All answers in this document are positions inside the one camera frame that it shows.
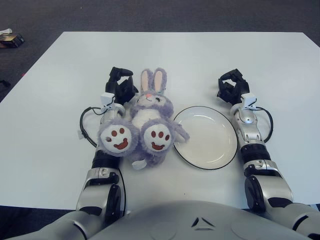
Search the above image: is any grey robot torso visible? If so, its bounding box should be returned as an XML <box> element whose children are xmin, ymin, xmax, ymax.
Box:
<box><xmin>88</xmin><ymin>199</ymin><xmax>313</xmax><ymax>240</ymax></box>

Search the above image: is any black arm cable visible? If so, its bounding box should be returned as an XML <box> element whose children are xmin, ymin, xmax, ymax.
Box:
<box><xmin>254</xmin><ymin>106</ymin><xmax>274</xmax><ymax>145</ymax></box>
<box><xmin>79</xmin><ymin>106</ymin><xmax>128</xmax><ymax>216</ymax></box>

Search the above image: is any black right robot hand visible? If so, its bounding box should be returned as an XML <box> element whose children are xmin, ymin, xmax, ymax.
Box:
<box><xmin>216</xmin><ymin>69</ymin><xmax>250</xmax><ymax>105</ymax></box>

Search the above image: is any purple plush bunny doll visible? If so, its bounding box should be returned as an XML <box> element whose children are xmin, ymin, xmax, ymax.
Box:
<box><xmin>96</xmin><ymin>67</ymin><xmax>191</xmax><ymax>171</ymax></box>

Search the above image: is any black and yellow box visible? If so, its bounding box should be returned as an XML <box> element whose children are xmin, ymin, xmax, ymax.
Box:
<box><xmin>0</xmin><ymin>33</ymin><xmax>25</xmax><ymax>48</ymax></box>

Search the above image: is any white plate with black rim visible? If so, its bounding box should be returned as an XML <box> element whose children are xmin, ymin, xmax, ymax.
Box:
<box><xmin>172</xmin><ymin>105</ymin><xmax>238</xmax><ymax>171</ymax></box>

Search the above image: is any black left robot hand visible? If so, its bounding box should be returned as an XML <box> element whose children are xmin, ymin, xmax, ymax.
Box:
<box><xmin>104</xmin><ymin>66</ymin><xmax>139</xmax><ymax>106</ymax></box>

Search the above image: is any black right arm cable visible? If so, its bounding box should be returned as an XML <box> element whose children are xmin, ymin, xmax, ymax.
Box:
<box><xmin>254</xmin><ymin>106</ymin><xmax>274</xmax><ymax>145</ymax></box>

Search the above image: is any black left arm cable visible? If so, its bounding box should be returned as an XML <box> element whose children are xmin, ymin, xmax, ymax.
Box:
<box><xmin>79</xmin><ymin>106</ymin><xmax>128</xmax><ymax>216</ymax></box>

